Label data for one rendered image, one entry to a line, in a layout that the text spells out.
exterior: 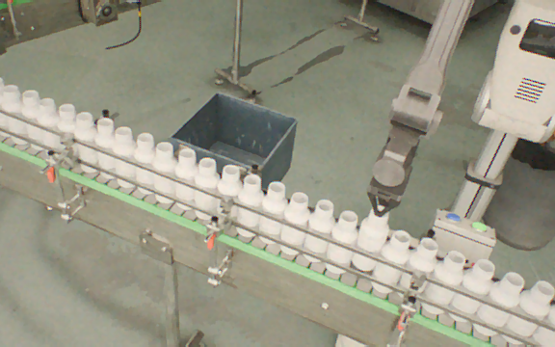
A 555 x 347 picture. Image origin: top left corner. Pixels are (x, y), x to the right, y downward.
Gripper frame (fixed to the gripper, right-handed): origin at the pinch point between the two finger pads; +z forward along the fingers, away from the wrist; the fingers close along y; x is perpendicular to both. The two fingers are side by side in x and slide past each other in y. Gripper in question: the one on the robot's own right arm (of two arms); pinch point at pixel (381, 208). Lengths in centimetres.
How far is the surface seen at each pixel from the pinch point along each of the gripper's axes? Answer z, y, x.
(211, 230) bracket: 13.4, 11.7, -33.1
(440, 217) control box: 10.0, -15.2, 13.0
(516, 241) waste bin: 116, -139, 64
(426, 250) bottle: 5.1, 1.6, 11.4
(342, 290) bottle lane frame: 22.7, 5.9, -2.1
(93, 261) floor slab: 122, -32, -117
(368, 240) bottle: 7.4, 2.7, -0.2
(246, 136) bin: 41, -57, -57
